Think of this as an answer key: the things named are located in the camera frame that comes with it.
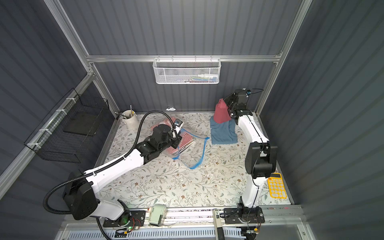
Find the clear vacuum bag blue zip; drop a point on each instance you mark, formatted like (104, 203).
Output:
(191, 149)

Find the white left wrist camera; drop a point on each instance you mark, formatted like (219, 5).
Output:
(178, 123)

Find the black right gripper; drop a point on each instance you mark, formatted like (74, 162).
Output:
(229, 106)

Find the small green white box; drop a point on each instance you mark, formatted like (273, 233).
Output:
(157, 214)

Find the black wire basket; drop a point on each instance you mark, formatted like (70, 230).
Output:
(67, 135)

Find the striped folded garment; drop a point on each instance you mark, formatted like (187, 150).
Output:
(186, 141)

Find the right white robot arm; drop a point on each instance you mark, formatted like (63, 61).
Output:
(261, 156)

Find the yellow calculator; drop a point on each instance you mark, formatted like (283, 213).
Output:
(276, 186)

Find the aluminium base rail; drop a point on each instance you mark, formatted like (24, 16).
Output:
(206, 223)

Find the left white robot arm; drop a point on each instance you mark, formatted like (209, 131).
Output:
(82, 196)

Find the red ribbed garment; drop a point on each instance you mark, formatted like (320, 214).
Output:
(221, 114)

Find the white cup with tools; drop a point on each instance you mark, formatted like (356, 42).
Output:
(129, 117)

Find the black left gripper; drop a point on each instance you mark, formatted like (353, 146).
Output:
(177, 137)

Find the blue tank top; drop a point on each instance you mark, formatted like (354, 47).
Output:
(224, 133)

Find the white wire basket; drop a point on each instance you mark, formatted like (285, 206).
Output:
(186, 72)

